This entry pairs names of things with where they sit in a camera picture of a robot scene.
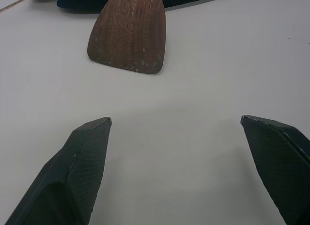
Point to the brown wooden spatula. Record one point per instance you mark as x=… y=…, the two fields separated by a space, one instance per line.
x=129 y=33

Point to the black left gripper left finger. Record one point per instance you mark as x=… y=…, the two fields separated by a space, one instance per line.
x=72 y=176

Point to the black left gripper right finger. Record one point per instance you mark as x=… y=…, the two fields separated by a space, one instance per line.
x=281 y=166

